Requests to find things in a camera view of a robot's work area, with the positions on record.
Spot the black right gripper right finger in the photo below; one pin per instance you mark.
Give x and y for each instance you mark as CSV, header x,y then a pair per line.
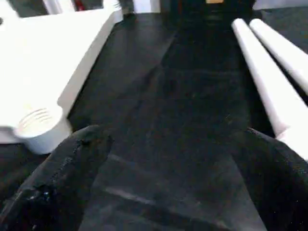
x,y
279,192

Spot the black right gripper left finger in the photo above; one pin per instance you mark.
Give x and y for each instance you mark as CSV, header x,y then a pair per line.
x,y
53,187

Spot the white plastic table leg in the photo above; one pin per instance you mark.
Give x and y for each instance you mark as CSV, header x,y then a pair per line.
x,y
288,48
269,86

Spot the white plastic table top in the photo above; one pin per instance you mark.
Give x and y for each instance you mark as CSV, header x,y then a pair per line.
x,y
48,57

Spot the black work mat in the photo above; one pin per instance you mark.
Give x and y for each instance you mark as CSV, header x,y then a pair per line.
x,y
168,120

